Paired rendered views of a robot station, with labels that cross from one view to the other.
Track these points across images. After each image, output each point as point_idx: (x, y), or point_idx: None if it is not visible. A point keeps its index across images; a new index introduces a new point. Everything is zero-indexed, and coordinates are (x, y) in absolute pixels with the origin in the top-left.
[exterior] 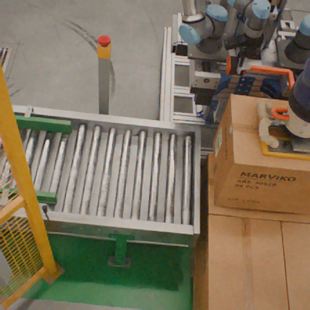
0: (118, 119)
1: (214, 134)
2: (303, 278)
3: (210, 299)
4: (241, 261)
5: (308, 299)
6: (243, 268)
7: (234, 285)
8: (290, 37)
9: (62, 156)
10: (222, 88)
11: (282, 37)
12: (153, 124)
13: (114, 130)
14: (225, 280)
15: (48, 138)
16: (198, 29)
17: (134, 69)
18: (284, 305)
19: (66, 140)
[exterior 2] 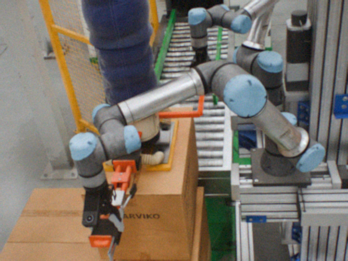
0: (228, 121)
1: (276, 243)
2: (53, 256)
3: (56, 188)
4: (83, 209)
5: (32, 258)
6: (75, 210)
7: (63, 204)
8: (329, 174)
9: (191, 105)
10: (249, 149)
11: (321, 163)
12: (226, 141)
13: (221, 126)
14: (68, 198)
15: (207, 96)
16: (239, 53)
17: None
18: (33, 238)
19: (207, 105)
